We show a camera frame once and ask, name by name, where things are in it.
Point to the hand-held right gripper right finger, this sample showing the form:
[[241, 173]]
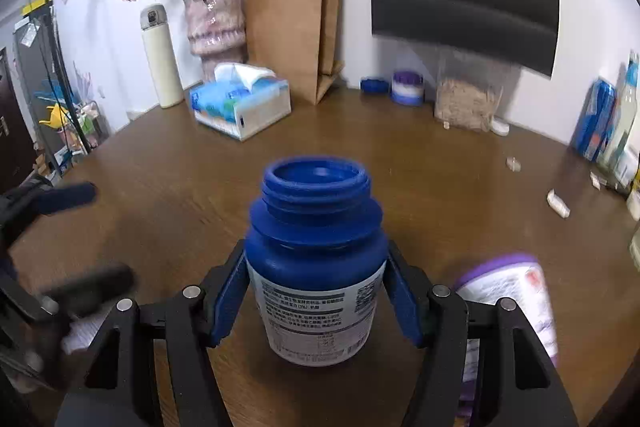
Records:
[[404, 302]]

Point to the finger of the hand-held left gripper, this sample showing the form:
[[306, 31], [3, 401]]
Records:
[[95, 282], [65, 198]]

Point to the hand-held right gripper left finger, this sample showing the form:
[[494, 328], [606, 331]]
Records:
[[227, 302]]

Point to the blue plastic bottle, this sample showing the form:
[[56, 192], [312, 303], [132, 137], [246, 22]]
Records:
[[317, 257]]

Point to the cluttered storage rack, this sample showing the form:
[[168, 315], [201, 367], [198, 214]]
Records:
[[75, 127]]

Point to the dark brown door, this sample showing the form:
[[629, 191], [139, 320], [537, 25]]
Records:
[[7, 122]]

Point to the white bottle with purple cap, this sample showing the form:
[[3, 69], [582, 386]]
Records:
[[510, 282]]

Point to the white thermos flask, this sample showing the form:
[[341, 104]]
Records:
[[161, 62]]

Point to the small white wrapper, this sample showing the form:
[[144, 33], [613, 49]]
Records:
[[596, 179], [513, 164], [558, 203]]

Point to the blue tissue box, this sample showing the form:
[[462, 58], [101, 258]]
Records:
[[240, 107]]

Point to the small white round case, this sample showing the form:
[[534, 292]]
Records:
[[500, 127]]

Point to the clear bag of oats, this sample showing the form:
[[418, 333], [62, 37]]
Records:
[[465, 104]]

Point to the purple and white jar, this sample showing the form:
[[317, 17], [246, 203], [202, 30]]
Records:
[[408, 89]]

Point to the blue bottle lid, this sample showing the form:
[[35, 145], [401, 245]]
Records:
[[375, 85]]

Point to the pink ribbed vase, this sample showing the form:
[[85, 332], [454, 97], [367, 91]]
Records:
[[216, 24]]

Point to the pale yellow bottle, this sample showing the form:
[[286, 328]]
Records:
[[635, 194]]

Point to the blue packet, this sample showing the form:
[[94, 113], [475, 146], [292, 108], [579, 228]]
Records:
[[595, 122]]

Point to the clear bottle with blue cap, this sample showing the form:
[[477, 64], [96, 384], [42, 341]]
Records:
[[622, 122]]

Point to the brown paper bag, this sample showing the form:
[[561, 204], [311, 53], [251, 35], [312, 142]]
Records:
[[333, 17], [285, 17]]

